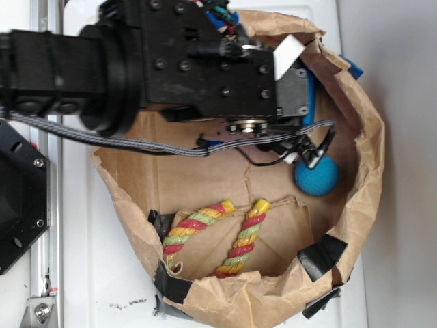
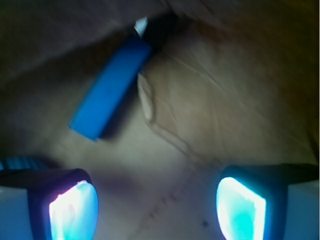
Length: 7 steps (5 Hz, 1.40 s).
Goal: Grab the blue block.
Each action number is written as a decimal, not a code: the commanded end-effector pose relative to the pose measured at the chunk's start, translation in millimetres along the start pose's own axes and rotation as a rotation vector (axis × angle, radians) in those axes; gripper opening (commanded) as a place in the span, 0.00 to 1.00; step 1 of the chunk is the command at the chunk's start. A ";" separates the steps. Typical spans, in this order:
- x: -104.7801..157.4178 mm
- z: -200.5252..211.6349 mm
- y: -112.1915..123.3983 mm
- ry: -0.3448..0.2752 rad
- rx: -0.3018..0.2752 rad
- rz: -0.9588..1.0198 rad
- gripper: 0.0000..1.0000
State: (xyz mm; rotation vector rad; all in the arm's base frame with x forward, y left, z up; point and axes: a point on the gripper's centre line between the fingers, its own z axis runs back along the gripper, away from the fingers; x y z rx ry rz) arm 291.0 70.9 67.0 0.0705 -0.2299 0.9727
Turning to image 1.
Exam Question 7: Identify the black tape inside left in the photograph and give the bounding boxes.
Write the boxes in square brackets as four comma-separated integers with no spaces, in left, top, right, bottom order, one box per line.
[147,210,175,242]

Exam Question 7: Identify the metal corner bracket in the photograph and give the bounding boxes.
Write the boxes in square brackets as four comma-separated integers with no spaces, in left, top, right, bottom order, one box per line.
[19,296,58,328]

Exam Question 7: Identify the black tape bottom left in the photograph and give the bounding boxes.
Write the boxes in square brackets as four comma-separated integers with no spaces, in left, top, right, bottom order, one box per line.
[154,262,193,304]

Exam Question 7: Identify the blue ball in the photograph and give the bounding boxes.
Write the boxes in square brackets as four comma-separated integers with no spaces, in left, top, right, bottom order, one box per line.
[294,156,339,196]

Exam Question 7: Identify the black tape lower right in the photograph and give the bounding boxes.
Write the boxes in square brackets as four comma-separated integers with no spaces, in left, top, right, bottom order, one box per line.
[297,234,348,282]

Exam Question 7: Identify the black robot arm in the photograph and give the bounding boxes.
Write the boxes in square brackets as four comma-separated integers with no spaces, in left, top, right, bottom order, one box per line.
[1,1,309,137]

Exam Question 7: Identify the aluminium extrusion rail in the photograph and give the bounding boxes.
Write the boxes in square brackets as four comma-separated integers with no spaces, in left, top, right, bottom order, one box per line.
[29,0,64,328]

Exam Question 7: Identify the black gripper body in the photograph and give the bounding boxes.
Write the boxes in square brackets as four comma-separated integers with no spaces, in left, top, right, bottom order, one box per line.
[139,1,310,128]

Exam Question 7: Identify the brown paper bag bin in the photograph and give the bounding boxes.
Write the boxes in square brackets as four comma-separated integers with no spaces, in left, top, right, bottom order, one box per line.
[92,10,385,327]

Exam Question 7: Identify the blue tape piece right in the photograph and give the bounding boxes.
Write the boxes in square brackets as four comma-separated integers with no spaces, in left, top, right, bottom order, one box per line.
[339,54,364,80]

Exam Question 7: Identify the black tape bottom right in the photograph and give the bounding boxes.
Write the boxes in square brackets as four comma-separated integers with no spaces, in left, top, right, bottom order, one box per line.
[302,286,341,319]

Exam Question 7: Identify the blue rectangular block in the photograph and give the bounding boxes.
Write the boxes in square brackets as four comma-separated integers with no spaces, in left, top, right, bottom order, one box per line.
[300,64,316,126]

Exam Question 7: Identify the colourful twisted rope toy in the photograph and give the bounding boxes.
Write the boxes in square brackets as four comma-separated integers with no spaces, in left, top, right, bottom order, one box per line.
[162,199,270,279]

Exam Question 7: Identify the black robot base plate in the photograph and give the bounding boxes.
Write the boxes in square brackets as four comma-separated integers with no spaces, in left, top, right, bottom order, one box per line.
[0,120,46,275]

